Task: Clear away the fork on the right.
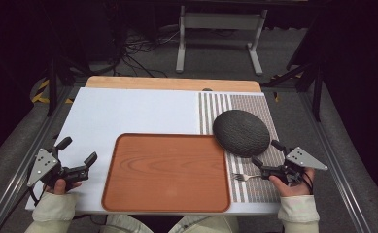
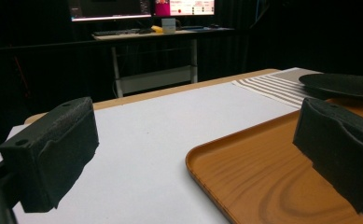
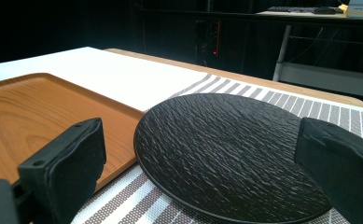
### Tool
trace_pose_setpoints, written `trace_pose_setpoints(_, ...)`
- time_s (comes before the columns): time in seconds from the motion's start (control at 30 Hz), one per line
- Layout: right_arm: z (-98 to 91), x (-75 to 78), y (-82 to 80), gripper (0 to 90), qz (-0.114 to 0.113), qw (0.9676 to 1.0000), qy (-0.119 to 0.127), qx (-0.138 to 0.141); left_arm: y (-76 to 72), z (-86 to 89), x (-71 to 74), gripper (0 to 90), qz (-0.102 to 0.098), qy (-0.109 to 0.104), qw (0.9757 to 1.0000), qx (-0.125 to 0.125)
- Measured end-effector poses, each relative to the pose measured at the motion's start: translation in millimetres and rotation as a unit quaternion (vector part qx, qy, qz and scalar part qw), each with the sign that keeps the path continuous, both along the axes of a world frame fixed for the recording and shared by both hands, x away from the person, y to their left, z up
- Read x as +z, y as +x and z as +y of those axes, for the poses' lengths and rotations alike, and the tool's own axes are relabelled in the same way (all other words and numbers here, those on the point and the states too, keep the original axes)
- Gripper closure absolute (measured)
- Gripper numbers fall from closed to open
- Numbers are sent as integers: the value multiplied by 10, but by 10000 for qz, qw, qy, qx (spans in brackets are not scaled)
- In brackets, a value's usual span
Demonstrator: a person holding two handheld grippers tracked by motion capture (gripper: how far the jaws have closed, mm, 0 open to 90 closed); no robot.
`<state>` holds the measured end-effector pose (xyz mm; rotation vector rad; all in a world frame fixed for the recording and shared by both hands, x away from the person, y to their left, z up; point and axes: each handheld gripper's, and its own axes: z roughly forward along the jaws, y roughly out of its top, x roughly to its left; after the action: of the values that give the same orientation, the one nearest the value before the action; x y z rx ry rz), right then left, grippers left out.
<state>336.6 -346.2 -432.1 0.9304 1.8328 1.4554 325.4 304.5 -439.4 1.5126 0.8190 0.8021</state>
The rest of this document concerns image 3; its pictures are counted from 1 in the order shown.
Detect striped white placemat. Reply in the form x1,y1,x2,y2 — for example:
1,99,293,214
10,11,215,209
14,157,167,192
0,46,363,224

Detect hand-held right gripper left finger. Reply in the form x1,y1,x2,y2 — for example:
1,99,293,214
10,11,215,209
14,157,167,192
17,117,107,224

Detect black textured round plate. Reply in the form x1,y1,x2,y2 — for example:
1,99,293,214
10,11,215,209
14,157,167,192
133,92,332,224

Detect white box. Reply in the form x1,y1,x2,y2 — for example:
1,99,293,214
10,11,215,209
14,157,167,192
345,0,363,19

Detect wooden tray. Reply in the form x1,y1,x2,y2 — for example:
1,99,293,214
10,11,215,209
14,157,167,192
0,72,146,191

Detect black keyboard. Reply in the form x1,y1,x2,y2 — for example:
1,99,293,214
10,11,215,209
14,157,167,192
266,6,339,15

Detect grey metal desk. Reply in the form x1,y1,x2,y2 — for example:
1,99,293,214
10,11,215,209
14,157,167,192
257,10,363,100

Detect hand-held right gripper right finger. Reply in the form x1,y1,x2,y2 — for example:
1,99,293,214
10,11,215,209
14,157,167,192
294,117,363,224

